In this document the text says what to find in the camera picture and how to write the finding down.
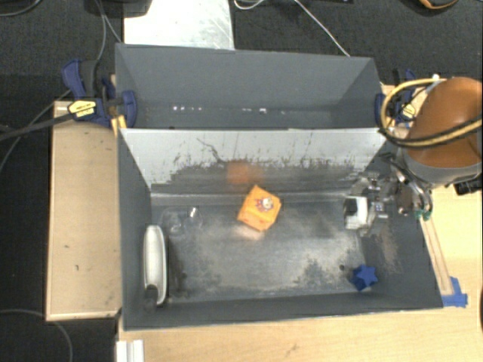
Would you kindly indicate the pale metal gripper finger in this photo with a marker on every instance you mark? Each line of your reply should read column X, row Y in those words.
column 357, row 222
column 358, row 203

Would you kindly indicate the blue star toy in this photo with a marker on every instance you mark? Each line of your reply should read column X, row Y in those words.
column 364, row 277

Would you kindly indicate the orange printed box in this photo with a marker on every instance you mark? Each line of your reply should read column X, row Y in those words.
column 259, row 209

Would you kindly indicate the grey metal bin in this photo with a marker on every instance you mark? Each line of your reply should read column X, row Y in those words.
column 264, row 270

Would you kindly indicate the clear glass thing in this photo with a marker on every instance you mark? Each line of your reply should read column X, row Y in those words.
column 185, row 221

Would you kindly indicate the white oval brush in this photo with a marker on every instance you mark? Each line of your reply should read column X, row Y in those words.
column 154, row 258

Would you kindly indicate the pale wood board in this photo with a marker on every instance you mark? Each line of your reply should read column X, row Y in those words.
column 85, row 217

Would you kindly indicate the black cylinder on white bracket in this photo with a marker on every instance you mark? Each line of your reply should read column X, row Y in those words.
column 468, row 186

